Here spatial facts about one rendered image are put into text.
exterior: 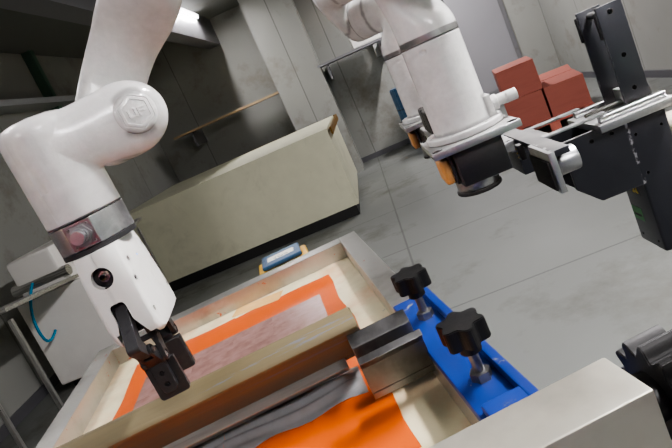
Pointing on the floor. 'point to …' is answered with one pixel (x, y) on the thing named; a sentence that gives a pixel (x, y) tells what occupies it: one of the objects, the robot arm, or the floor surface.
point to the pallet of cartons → (541, 92)
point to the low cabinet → (251, 204)
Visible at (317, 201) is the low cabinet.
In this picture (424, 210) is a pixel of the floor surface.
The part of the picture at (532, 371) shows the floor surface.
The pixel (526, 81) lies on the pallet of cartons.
